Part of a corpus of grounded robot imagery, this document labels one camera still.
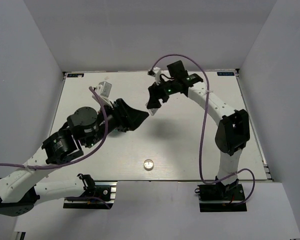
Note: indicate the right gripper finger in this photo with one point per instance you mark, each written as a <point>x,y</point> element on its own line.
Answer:
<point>165,98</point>
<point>155,94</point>

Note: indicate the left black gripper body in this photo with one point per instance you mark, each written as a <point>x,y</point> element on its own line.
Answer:
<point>110,120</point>

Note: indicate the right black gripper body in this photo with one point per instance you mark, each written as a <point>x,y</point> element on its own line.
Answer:
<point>168,88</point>

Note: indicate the small round cream jar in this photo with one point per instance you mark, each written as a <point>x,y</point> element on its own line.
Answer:
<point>148,164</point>

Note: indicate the clear eyeshadow palette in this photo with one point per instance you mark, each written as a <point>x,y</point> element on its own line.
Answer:
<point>152,111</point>

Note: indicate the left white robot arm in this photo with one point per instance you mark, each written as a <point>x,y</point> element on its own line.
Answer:
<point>23,189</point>

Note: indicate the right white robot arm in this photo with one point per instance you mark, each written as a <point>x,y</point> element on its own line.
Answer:
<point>233,127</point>

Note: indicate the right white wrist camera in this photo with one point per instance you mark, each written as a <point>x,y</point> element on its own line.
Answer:
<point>155,72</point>

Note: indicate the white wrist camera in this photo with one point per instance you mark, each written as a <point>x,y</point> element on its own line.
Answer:
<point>155,72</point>
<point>103,90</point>

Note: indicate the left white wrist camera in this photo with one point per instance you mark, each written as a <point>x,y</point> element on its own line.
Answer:
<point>103,90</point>

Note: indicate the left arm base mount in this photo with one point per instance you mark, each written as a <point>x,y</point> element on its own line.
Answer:
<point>97,195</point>

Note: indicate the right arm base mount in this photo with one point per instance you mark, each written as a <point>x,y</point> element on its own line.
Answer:
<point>212,200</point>

